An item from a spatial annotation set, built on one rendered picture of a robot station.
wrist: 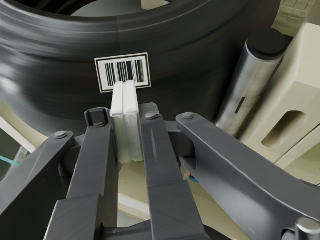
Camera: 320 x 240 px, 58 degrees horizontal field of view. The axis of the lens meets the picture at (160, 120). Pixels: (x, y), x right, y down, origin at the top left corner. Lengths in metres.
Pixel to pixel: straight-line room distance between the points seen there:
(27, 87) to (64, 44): 0.07
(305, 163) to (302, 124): 0.35
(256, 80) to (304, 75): 0.06
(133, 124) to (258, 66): 0.23
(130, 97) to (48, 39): 0.21
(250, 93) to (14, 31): 0.30
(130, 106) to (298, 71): 0.23
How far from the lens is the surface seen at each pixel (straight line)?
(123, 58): 0.34
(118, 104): 0.16
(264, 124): 0.42
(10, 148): 11.30
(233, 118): 0.47
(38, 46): 0.37
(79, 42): 0.35
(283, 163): 0.52
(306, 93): 0.35
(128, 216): 1.04
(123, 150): 0.16
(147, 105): 0.18
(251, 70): 0.37
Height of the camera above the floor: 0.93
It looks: 9 degrees up
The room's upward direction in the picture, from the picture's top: 71 degrees counter-clockwise
